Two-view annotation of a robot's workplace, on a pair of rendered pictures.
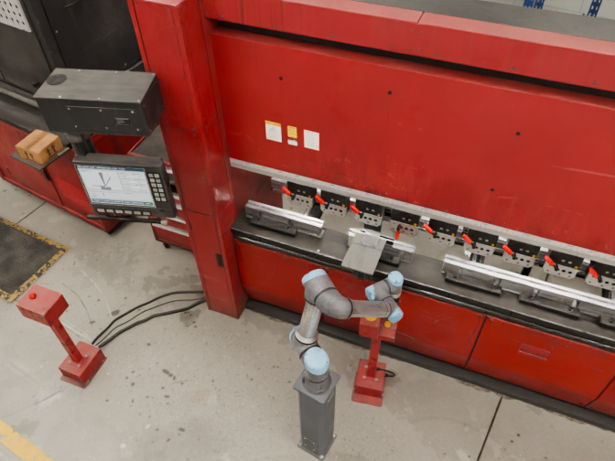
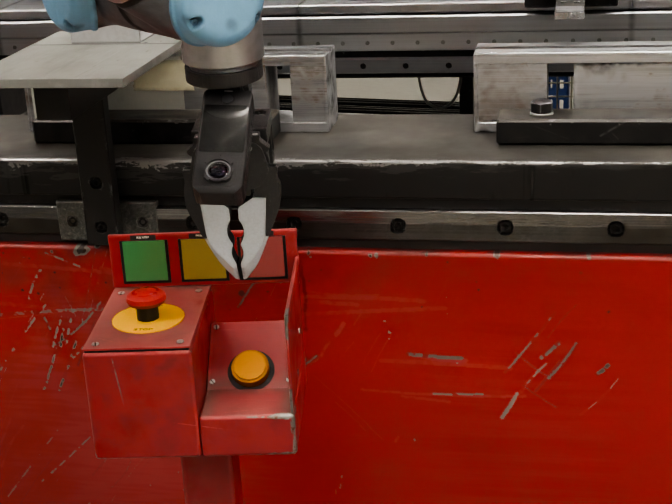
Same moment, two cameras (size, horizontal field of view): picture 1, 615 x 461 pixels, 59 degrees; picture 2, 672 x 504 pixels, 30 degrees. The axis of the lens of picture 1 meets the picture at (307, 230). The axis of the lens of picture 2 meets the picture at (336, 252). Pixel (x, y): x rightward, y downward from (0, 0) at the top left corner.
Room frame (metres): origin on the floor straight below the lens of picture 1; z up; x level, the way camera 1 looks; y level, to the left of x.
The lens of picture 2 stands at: (0.50, -0.31, 1.27)
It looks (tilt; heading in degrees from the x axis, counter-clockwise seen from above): 20 degrees down; 349
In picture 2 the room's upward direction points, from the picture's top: 3 degrees counter-clockwise
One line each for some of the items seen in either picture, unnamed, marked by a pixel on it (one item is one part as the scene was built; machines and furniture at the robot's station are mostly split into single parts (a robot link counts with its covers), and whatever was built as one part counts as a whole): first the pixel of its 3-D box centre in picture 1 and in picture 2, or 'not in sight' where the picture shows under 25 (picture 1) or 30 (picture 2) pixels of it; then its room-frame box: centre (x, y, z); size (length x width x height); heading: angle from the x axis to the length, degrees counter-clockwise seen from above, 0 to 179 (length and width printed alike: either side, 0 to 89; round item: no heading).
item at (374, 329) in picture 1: (379, 318); (199, 340); (1.66, -0.39, 0.75); 0.20 x 0.16 x 0.18; 76
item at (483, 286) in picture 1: (472, 284); (630, 126); (1.78, -0.90, 0.89); 0.30 x 0.05 x 0.03; 67
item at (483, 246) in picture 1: (481, 238); not in sight; (1.85, -0.90, 1.20); 0.15 x 0.09 x 0.17; 67
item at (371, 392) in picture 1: (370, 381); not in sight; (1.63, -0.38, 0.06); 0.25 x 0.20 x 0.12; 166
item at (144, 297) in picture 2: not in sight; (147, 307); (1.67, -0.34, 0.79); 0.04 x 0.04 x 0.04
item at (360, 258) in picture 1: (363, 252); (87, 57); (1.93, -0.31, 1.00); 0.26 x 0.18 x 0.01; 157
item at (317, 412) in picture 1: (317, 413); not in sight; (1.29, -0.03, 0.39); 0.18 x 0.18 x 0.77; 58
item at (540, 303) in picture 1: (548, 305); not in sight; (1.63, -1.27, 0.89); 0.30 x 0.05 x 0.03; 67
